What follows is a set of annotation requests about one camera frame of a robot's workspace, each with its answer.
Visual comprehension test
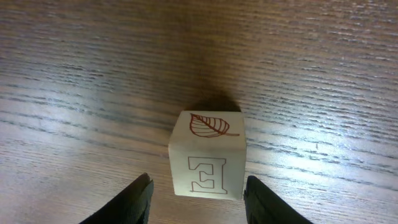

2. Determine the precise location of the leaf block red side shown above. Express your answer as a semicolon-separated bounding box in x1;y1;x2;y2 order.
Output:
169;111;247;200

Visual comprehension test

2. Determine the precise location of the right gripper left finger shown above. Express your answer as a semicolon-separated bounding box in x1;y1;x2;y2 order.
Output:
80;173;154;224

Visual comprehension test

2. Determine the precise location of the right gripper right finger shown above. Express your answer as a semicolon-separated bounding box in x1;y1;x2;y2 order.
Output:
243;175;312;224

